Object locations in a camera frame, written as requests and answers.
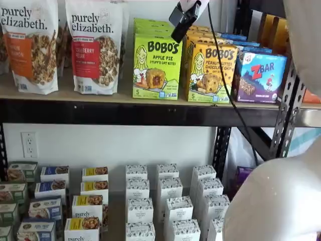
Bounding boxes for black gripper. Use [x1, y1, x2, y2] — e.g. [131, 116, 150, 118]
[171, 0, 202, 44]

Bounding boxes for yellow oat bites box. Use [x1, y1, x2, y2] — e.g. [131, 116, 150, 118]
[132, 33, 184, 100]

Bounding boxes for yellow Bobo's peanut butter box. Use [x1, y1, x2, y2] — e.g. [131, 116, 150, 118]
[187, 24, 213, 35]
[185, 31, 228, 47]
[186, 41, 239, 104]

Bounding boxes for green Bobo's apple pie box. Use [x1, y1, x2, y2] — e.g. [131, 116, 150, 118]
[132, 17, 175, 29]
[133, 24, 179, 38]

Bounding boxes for blue ZBar box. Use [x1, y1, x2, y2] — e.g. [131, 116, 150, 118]
[217, 32, 248, 44]
[231, 51, 288, 104]
[234, 41, 267, 54]

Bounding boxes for black metal shelf rack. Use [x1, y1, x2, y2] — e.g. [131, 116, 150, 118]
[0, 0, 308, 183]

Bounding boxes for wooden shelf board with snacks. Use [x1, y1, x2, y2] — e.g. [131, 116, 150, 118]
[0, 65, 321, 110]

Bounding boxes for orange box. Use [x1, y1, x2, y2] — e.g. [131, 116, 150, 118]
[301, 88, 321, 104]

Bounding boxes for silver metal shelf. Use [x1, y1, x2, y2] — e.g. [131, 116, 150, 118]
[299, 102, 321, 129]

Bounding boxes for purple box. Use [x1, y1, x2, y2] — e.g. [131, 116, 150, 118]
[229, 165, 254, 199]

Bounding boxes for cranberry pecan granola bag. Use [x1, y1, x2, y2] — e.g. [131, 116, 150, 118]
[64, 0, 126, 96]

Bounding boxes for orange brown snack boxes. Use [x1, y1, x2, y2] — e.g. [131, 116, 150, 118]
[258, 12, 292, 55]

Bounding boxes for cinnamon granola bag orange label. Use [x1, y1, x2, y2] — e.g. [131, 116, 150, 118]
[0, 0, 60, 95]
[56, 19, 74, 77]

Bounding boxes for white plastic bag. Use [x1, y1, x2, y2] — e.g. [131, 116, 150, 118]
[226, 127, 321, 178]

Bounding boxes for white floral print carton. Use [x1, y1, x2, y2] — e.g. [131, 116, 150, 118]
[125, 164, 149, 182]
[158, 177, 184, 214]
[164, 195, 194, 222]
[171, 219, 202, 241]
[191, 164, 217, 199]
[202, 194, 231, 223]
[196, 177, 224, 201]
[125, 179, 150, 201]
[207, 217, 226, 241]
[126, 197, 154, 224]
[125, 221, 156, 241]
[156, 163, 180, 180]

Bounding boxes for yellow granola carton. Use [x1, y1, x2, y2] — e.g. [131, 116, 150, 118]
[72, 194, 104, 220]
[81, 166, 109, 183]
[80, 179, 109, 200]
[64, 216, 101, 241]

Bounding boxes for teal striped white package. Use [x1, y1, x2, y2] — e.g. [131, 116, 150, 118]
[287, 132, 321, 162]

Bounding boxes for blue granola carton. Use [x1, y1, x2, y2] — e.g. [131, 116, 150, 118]
[17, 220, 57, 241]
[40, 165, 70, 187]
[34, 179, 67, 202]
[28, 197, 64, 222]

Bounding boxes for green granola carton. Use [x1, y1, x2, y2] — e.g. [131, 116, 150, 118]
[7, 161, 39, 183]
[0, 182, 29, 205]
[0, 202, 21, 227]
[0, 225, 14, 241]

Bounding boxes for dark grey wrist camera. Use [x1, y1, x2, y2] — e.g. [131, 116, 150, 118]
[169, 5, 188, 25]

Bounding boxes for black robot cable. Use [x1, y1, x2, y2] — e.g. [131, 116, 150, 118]
[206, 0, 262, 167]

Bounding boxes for white wall power outlet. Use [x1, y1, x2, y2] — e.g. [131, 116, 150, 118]
[20, 131, 39, 159]

